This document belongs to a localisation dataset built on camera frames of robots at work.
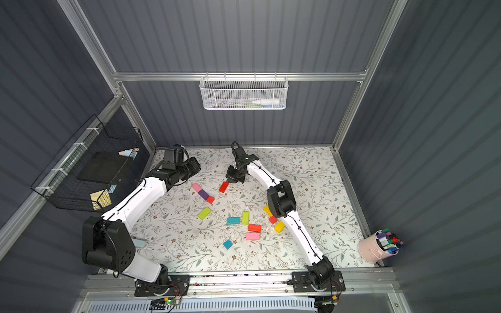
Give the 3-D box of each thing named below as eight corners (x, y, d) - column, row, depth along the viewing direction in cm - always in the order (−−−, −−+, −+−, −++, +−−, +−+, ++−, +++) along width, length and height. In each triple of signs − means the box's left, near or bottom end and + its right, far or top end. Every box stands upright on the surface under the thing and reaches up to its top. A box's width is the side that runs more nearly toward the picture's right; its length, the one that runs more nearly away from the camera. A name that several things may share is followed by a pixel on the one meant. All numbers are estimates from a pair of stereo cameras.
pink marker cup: (362, 262, 81) (378, 253, 70) (355, 242, 86) (369, 230, 75) (381, 262, 81) (401, 253, 70) (373, 242, 86) (391, 230, 75)
